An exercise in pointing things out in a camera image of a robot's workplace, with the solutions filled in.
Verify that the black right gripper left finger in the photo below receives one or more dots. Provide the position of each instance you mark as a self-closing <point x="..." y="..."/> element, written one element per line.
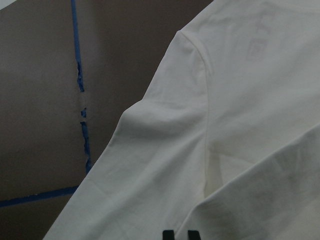
<point x="168" y="234"/>

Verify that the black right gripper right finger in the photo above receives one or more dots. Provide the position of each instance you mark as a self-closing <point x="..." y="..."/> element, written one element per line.
<point x="193" y="235"/>

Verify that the cream long-sleeve cat shirt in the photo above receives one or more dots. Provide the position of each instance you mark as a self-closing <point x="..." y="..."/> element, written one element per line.
<point x="225" y="141"/>

